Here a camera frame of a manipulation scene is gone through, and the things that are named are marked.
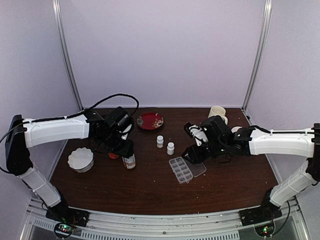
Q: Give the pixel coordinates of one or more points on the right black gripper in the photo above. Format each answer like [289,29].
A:
[195,158]

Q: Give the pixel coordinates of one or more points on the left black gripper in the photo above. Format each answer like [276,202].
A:
[125,151]

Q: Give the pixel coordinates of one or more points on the clear plastic pill organizer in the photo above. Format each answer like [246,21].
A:
[184,171]

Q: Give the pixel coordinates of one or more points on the white pill bottle front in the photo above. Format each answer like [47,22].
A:
[170,148]

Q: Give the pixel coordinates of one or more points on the white pill bottle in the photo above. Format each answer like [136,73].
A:
[170,148]
[160,141]

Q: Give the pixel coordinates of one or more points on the grey lid pill bottle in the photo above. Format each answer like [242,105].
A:
[129,162]

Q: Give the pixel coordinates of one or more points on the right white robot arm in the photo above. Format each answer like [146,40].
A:
[304,143]

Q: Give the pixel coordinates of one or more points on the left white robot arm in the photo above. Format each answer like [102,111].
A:
[24,134]

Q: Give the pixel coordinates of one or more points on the orange pill bottle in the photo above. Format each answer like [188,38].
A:
[112,156]

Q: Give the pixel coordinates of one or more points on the white pill bottle rear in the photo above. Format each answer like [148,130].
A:
[160,141]

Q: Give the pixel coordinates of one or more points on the white scalloped bowl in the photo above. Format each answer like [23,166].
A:
[81,160]

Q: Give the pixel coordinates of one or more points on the red floral plate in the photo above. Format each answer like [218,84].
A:
[150,121]

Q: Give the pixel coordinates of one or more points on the cream textured mug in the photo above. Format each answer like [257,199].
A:
[217,110]

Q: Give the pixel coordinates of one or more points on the white small bowl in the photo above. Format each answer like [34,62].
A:
[235,129]

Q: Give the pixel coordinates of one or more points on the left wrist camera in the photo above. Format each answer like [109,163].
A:
[128,130]

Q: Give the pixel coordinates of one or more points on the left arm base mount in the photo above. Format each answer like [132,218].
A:
[64,214]

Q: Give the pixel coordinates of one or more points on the front aluminium rail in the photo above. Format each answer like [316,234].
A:
[226,225]

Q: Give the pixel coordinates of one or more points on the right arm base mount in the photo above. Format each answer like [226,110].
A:
[263,213]

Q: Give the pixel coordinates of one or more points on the left aluminium frame post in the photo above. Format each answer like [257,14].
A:
[65,53]

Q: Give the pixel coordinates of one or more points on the aluminium frame post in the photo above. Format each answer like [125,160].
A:
[65,53]
[264,30]

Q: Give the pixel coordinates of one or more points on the right aluminium frame post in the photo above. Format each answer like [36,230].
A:
[264,30]

